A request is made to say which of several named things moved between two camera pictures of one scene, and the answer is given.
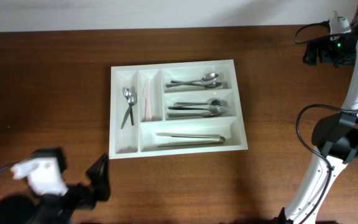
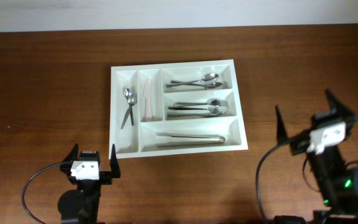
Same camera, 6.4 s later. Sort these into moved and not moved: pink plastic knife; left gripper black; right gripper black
Moved: right gripper black; left gripper black
Not moved: pink plastic knife
